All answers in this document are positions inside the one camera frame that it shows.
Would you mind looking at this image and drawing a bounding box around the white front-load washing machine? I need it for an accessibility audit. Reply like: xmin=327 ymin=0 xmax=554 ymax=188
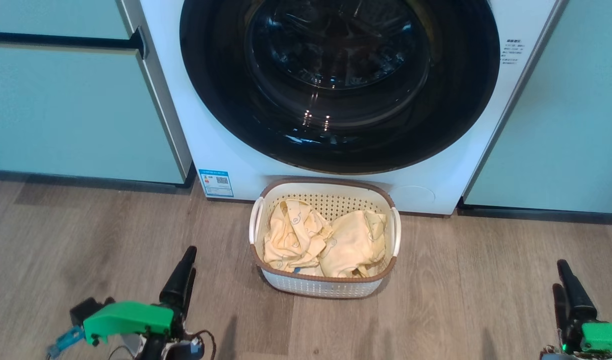
xmin=138 ymin=0 xmax=569 ymax=217

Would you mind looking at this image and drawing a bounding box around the printed instruction text label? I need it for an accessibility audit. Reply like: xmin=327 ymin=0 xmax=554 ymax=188
xmin=500 ymin=38 xmax=523 ymax=66

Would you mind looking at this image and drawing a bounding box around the pale yellow printed garment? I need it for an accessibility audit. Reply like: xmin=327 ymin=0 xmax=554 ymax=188
xmin=263 ymin=199 xmax=334 ymax=274
xmin=298 ymin=209 xmax=388 ymax=279

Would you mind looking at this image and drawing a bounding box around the blue energy label sticker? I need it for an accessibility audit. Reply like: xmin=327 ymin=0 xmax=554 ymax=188
xmin=198 ymin=169 xmax=235 ymax=198

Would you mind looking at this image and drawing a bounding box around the pale teal cabinet with handle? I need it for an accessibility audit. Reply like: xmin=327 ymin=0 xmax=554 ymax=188
xmin=0 ymin=0 xmax=194 ymax=187

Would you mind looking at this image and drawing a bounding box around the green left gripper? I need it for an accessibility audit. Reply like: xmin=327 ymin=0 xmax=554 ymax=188
xmin=82 ymin=246 xmax=198 ymax=347

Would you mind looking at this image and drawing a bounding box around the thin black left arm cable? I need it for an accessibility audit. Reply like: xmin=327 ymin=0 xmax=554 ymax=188
xmin=183 ymin=329 xmax=217 ymax=360

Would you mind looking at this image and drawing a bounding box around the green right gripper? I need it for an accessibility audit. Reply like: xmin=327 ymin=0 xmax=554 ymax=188
xmin=552 ymin=259 xmax=612 ymax=356

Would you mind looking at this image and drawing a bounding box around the pale teal handleless cabinet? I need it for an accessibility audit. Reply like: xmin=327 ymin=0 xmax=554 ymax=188
xmin=458 ymin=0 xmax=612 ymax=216

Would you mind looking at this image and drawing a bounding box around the white perforated laundry basket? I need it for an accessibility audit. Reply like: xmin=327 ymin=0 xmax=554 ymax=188
xmin=249 ymin=176 xmax=402 ymax=300

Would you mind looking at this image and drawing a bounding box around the round white filter cover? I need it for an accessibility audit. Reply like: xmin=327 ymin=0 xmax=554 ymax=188
xmin=392 ymin=186 xmax=437 ymax=214

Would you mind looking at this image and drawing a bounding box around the black cabinet handle rail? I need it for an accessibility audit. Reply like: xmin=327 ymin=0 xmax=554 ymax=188
xmin=0 ymin=26 xmax=148 ymax=60

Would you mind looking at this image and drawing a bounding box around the dark round washer door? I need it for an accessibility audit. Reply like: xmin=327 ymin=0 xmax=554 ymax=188
xmin=179 ymin=0 xmax=501 ymax=175

